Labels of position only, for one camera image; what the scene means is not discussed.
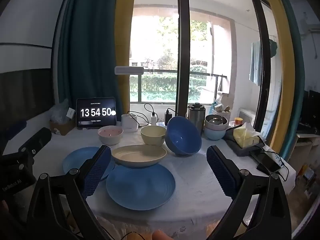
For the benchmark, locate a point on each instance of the pink dotted ceramic bowl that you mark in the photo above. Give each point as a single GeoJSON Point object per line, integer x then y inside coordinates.
{"type": "Point", "coordinates": [110, 137]}

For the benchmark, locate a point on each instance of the cardboard box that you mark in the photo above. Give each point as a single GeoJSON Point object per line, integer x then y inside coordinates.
{"type": "Point", "coordinates": [62, 129]}

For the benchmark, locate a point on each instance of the black charger plug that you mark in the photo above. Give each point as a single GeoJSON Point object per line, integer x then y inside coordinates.
{"type": "Point", "coordinates": [168, 118]}

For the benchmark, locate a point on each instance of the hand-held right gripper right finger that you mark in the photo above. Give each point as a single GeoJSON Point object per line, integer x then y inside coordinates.
{"type": "Point", "coordinates": [220, 172]}

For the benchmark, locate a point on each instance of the white plastic basket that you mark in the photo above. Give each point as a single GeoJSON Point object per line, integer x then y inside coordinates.
{"type": "Point", "coordinates": [223, 116]}

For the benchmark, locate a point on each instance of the light blue plastic bowl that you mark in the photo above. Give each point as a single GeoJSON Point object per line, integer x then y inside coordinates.
{"type": "Point", "coordinates": [215, 135]}

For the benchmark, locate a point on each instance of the teal curtain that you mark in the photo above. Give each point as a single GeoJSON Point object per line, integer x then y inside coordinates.
{"type": "Point", "coordinates": [87, 55]}
{"type": "Point", "coordinates": [297, 92]}

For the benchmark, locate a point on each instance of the hanging light blue towel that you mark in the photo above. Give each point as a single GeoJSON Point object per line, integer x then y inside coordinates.
{"type": "Point", "coordinates": [255, 65]}

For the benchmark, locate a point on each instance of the blue plate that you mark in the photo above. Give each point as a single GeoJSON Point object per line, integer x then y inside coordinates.
{"type": "Point", "coordinates": [77, 162]}
{"type": "Point", "coordinates": [142, 187]}

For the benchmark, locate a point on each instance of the dark blue bowl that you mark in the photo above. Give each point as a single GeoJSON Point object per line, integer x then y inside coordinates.
{"type": "Point", "coordinates": [185, 137]}

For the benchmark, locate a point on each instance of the white desk lamp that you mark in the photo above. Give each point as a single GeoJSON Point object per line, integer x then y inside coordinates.
{"type": "Point", "coordinates": [128, 125]}

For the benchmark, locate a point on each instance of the stainless steel tumbler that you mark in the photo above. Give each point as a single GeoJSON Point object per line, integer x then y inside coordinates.
{"type": "Point", "coordinates": [196, 122]}

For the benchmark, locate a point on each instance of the black sliding door frame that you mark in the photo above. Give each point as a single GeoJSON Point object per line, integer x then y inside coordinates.
{"type": "Point", "coordinates": [181, 55]}

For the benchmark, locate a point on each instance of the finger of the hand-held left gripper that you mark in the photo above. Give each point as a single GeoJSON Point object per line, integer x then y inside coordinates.
{"type": "Point", "coordinates": [37, 140]}

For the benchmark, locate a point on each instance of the small white box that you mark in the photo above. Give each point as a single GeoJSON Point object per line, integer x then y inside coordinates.
{"type": "Point", "coordinates": [71, 113]}

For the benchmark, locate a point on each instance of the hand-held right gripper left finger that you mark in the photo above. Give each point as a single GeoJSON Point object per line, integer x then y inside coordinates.
{"type": "Point", "coordinates": [98, 170]}

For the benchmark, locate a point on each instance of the yellow curtain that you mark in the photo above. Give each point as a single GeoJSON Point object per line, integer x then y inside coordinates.
{"type": "Point", "coordinates": [285, 80]}
{"type": "Point", "coordinates": [123, 30]}

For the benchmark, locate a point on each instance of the white charger plug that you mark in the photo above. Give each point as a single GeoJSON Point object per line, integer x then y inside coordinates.
{"type": "Point", "coordinates": [153, 120]}

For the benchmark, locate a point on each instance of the cream plate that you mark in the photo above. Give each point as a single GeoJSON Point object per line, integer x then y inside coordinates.
{"type": "Point", "coordinates": [137, 155]}

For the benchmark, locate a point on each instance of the clear plastic bag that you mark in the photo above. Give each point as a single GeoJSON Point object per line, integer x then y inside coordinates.
{"type": "Point", "coordinates": [58, 113]}

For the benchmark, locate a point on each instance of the black phone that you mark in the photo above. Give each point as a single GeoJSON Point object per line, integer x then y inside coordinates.
{"type": "Point", "coordinates": [267, 162]}

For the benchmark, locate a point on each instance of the stainless steel bowl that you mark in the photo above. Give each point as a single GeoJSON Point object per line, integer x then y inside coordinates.
{"type": "Point", "coordinates": [216, 120]}

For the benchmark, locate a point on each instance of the tablet with clock display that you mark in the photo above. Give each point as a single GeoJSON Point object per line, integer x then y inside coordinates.
{"type": "Point", "coordinates": [95, 112]}

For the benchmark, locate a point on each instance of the orange cup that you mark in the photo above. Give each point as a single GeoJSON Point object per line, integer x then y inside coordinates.
{"type": "Point", "coordinates": [238, 122]}

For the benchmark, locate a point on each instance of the cream bowl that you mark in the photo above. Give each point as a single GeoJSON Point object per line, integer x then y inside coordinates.
{"type": "Point", "coordinates": [152, 136]}

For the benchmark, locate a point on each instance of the wooden side shelf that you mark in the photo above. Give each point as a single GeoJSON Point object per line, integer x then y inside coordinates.
{"type": "Point", "coordinates": [307, 145]}

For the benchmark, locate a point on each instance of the white textured tablecloth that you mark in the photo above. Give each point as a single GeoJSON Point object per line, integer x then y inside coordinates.
{"type": "Point", "coordinates": [195, 180]}

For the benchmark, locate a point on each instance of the yellow tissue pack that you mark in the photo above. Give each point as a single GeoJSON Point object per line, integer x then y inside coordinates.
{"type": "Point", "coordinates": [243, 137]}

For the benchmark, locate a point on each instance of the dark grey cloth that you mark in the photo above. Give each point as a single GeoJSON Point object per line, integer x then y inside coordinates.
{"type": "Point", "coordinates": [240, 151]}

